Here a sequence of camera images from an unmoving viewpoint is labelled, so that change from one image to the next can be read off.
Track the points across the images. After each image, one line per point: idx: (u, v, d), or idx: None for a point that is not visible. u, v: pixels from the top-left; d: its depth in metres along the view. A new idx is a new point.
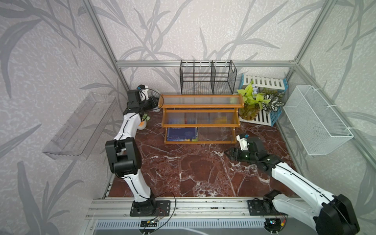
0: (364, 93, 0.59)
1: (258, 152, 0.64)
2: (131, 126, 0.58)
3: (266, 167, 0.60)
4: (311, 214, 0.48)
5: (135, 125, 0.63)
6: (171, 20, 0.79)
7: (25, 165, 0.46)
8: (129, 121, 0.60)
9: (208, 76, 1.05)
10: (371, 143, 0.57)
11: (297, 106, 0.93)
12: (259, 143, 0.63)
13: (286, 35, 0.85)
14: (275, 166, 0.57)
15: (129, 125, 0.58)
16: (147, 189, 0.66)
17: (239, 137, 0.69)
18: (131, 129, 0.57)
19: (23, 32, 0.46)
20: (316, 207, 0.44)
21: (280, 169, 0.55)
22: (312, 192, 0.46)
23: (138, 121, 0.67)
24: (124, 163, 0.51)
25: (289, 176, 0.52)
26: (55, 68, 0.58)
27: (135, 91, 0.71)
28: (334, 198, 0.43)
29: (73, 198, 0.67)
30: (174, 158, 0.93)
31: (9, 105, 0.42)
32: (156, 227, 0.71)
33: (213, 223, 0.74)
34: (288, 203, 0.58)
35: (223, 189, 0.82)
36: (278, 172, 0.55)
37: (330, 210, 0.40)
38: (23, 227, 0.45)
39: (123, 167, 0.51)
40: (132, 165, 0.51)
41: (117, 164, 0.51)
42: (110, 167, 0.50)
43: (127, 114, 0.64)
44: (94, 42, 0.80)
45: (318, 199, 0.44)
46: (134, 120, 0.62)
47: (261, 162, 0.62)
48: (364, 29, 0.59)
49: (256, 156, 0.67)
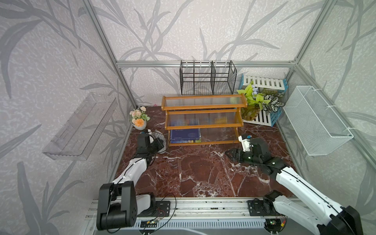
0: (363, 94, 0.60)
1: (263, 154, 0.62)
2: (134, 171, 0.53)
3: (270, 170, 0.58)
4: (315, 221, 0.48)
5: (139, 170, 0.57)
6: (171, 20, 0.80)
7: (25, 165, 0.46)
8: (133, 164, 0.57)
9: (207, 76, 1.06)
10: (371, 143, 0.57)
11: (297, 106, 0.93)
12: (264, 145, 0.61)
13: (286, 35, 0.86)
14: (281, 171, 0.55)
15: (131, 169, 0.53)
16: (146, 201, 0.63)
17: (241, 137, 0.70)
18: (132, 173, 0.51)
19: (24, 32, 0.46)
20: (323, 218, 0.43)
21: (287, 175, 0.53)
22: (319, 202, 0.44)
23: (143, 166, 0.61)
24: (113, 218, 0.41)
25: (295, 182, 0.51)
26: (55, 68, 0.58)
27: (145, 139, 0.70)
28: (342, 209, 0.42)
29: (73, 198, 0.67)
30: (174, 158, 0.93)
31: (10, 105, 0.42)
32: (156, 228, 0.70)
33: (213, 223, 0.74)
34: (291, 206, 0.58)
35: (223, 189, 0.82)
36: (284, 177, 0.53)
37: (339, 223, 0.39)
38: (23, 228, 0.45)
39: (111, 222, 0.41)
40: (123, 220, 0.41)
41: (106, 216, 0.41)
42: (98, 219, 0.41)
43: (133, 158, 0.62)
44: (94, 43, 0.80)
45: (326, 210, 0.42)
46: (139, 165, 0.58)
47: (266, 165, 0.59)
48: (364, 30, 0.59)
49: (262, 160, 0.62)
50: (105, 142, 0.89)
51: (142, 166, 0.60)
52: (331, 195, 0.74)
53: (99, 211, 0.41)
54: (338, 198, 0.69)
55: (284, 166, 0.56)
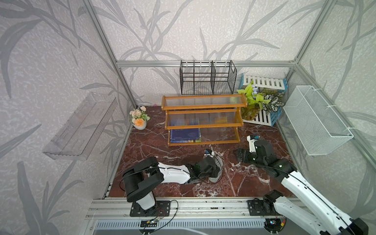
0: (364, 94, 0.59)
1: (267, 157, 0.59)
2: (175, 174, 0.55)
3: (276, 173, 0.55)
4: (318, 227, 0.48)
5: (179, 178, 0.59)
6: (171, 20, 0.80)
7: (25, 165, 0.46)
8: (180, 172, 0.58)
9: (207, 76, 1.06)
10: (371, 143, 0.57)
11: (297, 106, 0.93)
12: (268, 147, 0.58)
13: (286, 35, 0.86)
14: (289, 176, 0.52)
15: (175, 173, 0.55)
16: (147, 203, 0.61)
17: (248, 138, 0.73)
18: (173, 174, 0.54)
19: (23, 32, 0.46)
20: (330, 227, 0.42)
21: (295, 181, 0.51)
22: (328, 213, 0.43)
23: (183, 180, 0.61)
24: (131, 179, 0.46)
25: (303, 189, 0.48)
26: (55, 68, 0.58)
27: (208, 165, 0.67)
28: (351, 222, 0.41)
29: (73, 198, 0.67)
30: (173, 158, 0.93)
31: (10, 105, 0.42)
32: (156, 228, 0.70)
33: (213, 223, 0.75)
34: (292, 209, 0.58)
35: (223, 189, 0.82)
36: (292, 183, 0.51)
37: None
38: (23, 228, 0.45)
39: (131, 179, 0.46)
40: (131, 191, 0.44)
41: (132, 174, 0.48)
42: (129, 170, 0.48)
43: (184, 168, 0.62)
44: (94, 43, 0.80)
45: (335, 222, 0.41)
46: (181, 176, 0.58)
47: (271, 167, 0.57)
48: (364, 29, 0.59)
49: (267, 161, 0.60)
50: (105, 142, 0.89)
51: (183, 178, 0.60)
52: (331, 195, 0.74)
53: (134, 166, 0.49)
54: (338, 198, 0.69)
55: (292, 170, 0.54)
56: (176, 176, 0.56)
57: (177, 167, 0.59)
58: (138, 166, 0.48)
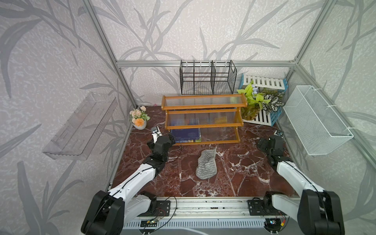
0: (364, 93, 0.59)
1: (274, 149, 0.68)
2: (135, 184, 0.50)
3: (274, 162, 0.65)
4: None
5: (143, 180, 0.55)
6: (171, 20, 0.79)
7: (25, 165, 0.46)
8: (139, 174, 0.54)
9: (208, 76, 1.05)
10: (371, 143, 0.57)
11: (297, 106, 0.93)
12: (278, 141, 0.67)
13: (286, 35, 0.85)
14: (281, 161, 0.61)
15: (133, 181, 0.51)
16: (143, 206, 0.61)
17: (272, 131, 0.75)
18: (132, 186, 0.49)
19: (23, 32, 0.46)
20: None
21: (286, 163, 0.60)
22: (304, 181, 0.49)
23: (148, 178, 0.58)
24: (96, 228, 0.41)
25: (290, 169, 0.56)
26: (55, 68, 0.58)
27: (162, 144, 0.64)
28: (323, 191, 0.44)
29: (73, 198, 0.67)
30: (173, 158, 0.93)
31: (10, 105, 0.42)
32: (156, 227, 0.71)
33: (213, 223, 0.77)
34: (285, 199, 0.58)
35: (223, 189, 0.82)
36: (283, 165, 0.59)
37: (313, 194, 0.43)
38: (23, 228, 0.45)
39: (94, 229, 0.40)
40: None
41: (91, 223, 0.41)
42: (82, 226, 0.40)
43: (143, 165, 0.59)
44: (94, 42, 0.80)
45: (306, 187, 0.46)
46: (144, 176, 0.54)
47: (271, 156, 0.67)
48: (364, 29, 0.59)
49: (271, 151, 0.71)
50: (105, 142, 0.89)
51: (147, 177, 0.57)
52: None
53: (86, 216, 0.41)
54: (338, 198, 0.69)
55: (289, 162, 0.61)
56: (137, 184, 0.51)
57: (132, 174, 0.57)
58: (90, 212, 0.41)
